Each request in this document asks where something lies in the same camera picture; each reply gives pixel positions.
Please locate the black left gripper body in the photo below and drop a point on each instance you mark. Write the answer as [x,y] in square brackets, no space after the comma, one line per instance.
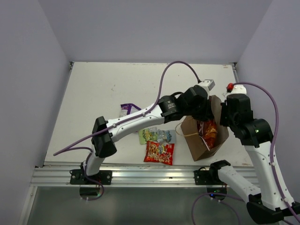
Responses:
[201,112]

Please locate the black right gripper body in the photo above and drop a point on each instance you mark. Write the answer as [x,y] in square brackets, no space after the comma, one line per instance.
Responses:
[226,118]

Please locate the red Doritos chip bag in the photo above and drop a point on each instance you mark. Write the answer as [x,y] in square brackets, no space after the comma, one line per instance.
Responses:
[207,131]

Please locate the brown paper bag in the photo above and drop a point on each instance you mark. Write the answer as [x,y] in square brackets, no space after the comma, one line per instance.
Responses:
[189,130]

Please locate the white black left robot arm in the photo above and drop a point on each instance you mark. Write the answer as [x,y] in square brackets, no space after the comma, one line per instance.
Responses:
[107,132]

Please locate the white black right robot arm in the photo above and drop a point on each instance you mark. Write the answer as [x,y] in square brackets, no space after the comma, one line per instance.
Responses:
[270,202]

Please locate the red mixed snack bag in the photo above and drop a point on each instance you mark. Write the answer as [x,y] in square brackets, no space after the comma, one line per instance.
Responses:
[159,153]

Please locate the purple snack bag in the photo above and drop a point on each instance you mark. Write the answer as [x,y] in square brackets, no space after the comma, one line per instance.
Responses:
[128,108]

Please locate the pale blue snack packet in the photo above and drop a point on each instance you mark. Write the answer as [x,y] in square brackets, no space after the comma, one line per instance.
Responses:
[168,136]

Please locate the aluminium table edge strip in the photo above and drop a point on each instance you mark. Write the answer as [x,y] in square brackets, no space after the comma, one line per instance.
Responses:
[234,70]

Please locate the green snack packet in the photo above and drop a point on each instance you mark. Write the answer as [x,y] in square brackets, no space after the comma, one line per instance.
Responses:
[147,134]

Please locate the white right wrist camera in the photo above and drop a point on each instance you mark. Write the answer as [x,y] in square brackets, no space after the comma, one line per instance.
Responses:
[235,89]

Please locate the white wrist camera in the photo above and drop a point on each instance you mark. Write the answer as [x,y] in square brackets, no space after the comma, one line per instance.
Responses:
[235,89]
[207,84]

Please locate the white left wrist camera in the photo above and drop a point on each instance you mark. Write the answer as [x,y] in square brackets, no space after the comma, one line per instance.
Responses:
[207,84]

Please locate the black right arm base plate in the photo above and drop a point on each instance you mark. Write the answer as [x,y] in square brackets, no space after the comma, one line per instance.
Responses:
[202,177]

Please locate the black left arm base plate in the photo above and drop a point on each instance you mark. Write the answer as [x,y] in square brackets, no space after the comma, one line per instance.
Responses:
[103,176]

